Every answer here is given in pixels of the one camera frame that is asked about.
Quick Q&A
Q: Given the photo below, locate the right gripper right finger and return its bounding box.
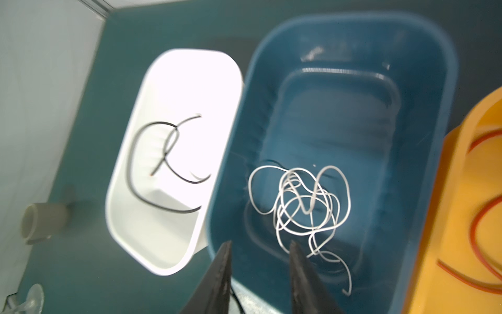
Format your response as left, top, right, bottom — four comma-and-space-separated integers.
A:
289, 241, 343, 314

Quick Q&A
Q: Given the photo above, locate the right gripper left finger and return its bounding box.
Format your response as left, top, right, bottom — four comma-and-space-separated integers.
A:
180, 241, 232, 313

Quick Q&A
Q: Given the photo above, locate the white cable tangle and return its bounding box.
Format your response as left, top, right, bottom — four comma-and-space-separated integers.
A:
248, 164, 353, 297

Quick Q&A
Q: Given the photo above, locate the black cable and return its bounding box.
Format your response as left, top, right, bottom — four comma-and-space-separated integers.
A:
126, 113, 213, 215

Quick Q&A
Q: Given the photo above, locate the red cable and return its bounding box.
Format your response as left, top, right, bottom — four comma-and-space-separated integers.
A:
437, 129, 502, 295

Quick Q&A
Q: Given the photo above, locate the white plastic bin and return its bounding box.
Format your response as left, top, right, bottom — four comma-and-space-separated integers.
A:
105, 48, 244, 276

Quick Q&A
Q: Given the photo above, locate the yellow plastic bin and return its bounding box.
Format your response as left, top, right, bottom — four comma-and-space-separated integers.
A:
403, 90, 501, 313

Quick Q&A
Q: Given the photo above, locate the blue plastic bin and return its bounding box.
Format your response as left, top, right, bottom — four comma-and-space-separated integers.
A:
207, 12, 458, 313

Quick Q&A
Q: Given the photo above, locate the olive green mug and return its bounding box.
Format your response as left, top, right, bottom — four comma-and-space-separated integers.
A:
20, 203, 69, 245

